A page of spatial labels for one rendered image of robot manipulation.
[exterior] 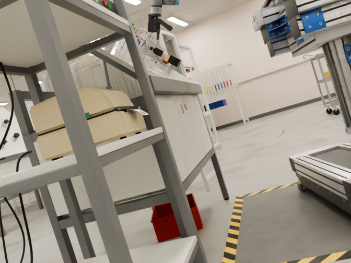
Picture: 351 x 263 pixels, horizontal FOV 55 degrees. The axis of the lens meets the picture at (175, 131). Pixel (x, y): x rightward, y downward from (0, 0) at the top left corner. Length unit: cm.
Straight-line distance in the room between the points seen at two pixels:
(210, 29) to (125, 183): 940
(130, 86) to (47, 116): 194
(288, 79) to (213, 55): 232
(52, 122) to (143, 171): 44
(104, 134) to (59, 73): 35
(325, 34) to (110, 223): 129
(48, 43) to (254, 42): 964
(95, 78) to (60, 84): 246
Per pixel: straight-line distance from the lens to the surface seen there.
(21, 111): 160
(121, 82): 302
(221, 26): 1052
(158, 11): 234
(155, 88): 133
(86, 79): 323
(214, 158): 245
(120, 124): 101
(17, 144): 494
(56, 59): 74
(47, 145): 112
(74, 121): 72
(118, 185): 142
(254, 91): 1021
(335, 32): 171
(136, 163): 137
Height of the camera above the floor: 66
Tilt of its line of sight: 2 degrees down
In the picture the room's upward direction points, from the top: 17 degrees counter-clockwise
